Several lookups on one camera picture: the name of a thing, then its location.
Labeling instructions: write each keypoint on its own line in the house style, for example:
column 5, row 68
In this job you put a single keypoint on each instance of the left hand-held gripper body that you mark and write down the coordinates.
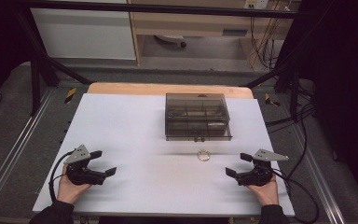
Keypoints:
column 78, row 155

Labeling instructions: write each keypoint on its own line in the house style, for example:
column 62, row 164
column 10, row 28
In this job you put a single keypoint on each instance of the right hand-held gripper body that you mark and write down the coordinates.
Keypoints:
column 261, row 174

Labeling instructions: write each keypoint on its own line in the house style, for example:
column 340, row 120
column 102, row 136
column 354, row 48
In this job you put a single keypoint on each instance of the smoky transparent compartment box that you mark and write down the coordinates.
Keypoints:
column 197, row 116

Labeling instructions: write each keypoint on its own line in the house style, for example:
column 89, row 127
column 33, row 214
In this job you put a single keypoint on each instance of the person's right hand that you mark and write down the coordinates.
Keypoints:
column 265, row 193

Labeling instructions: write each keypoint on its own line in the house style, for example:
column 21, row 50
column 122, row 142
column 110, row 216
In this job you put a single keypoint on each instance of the person's left hand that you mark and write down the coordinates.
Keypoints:
column 69, row 189

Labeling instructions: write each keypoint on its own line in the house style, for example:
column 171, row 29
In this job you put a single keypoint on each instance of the yellow black tape marker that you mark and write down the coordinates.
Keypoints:
column 271, row 100
column 70, row 95

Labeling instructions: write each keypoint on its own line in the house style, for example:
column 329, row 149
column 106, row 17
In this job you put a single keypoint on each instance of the black metal stand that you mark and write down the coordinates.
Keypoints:
column 287, row 77
column 37, row 71

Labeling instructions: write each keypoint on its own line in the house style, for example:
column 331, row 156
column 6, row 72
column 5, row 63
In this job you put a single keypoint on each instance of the white cabinet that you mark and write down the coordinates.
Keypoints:
column 84, row 34

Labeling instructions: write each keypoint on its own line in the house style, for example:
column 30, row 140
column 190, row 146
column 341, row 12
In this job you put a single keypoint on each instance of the black curtain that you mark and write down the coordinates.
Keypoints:
column 0, row 37
column 341, row 77

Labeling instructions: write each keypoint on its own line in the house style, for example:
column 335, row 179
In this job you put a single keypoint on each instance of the office chair base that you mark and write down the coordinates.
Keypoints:
column 172, row 39

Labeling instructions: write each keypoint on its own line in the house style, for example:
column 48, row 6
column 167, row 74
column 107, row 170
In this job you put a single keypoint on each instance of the wooden desk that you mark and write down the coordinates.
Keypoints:
column 192, row 23

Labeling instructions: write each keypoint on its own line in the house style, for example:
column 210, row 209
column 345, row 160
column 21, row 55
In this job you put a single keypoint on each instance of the aluminium floor rail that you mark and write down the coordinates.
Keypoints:
column 15, row 149
column 318, row 177

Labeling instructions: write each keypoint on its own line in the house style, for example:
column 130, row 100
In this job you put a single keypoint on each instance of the white wall socket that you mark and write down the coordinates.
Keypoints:
column 256, row 3

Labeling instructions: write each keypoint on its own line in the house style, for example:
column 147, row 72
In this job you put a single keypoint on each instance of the black metal frame bar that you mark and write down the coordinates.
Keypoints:
column 167, row 8

